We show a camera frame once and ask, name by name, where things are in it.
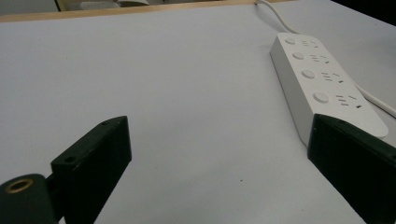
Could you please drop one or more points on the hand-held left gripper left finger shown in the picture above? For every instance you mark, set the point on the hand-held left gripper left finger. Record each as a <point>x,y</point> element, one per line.
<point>93,161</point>

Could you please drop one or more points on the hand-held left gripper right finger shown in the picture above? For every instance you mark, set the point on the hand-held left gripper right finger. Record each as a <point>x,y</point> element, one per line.
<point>358,161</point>

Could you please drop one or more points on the white power strip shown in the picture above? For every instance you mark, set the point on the white power strip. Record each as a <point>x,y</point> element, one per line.
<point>314,81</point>

